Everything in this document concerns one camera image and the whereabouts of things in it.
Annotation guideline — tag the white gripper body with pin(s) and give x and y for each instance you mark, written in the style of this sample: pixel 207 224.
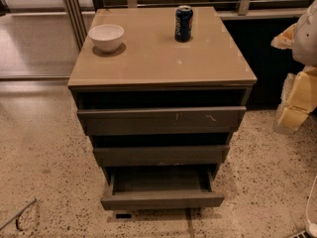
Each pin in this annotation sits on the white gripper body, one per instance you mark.
pixel 306 42

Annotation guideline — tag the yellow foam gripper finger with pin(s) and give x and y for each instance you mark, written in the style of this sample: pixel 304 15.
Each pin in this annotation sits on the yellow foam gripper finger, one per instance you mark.
pixel 284 40

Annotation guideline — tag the grey drawer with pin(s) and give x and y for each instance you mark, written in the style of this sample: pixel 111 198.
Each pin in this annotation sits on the grey drawer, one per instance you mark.
pixel 163 187
pixel 115 122
pixel 161 156

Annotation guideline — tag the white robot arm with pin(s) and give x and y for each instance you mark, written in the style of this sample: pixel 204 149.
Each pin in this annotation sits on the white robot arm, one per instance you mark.
pixel 305 38

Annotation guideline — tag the grey drawer cabinet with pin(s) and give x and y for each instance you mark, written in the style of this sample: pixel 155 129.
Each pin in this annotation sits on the grey drawer cabinet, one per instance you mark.
pixel 153 70

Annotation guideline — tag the blue Pepsi can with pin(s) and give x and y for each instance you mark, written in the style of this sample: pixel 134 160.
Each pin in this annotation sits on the blue Pepsi can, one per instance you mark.
pixel 183 23

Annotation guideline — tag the white ceramic bowl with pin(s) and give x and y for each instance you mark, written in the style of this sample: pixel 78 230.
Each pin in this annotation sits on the white ceramic bowl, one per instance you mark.
pixel 107 37

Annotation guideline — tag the black floor slot cover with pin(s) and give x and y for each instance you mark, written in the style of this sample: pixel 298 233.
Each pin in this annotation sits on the black floor slot cover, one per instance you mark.
pixel 123 216

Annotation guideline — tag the metal rod on floor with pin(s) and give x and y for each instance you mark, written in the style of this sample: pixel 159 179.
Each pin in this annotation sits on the metal rod on floor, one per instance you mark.
pixel 16 214

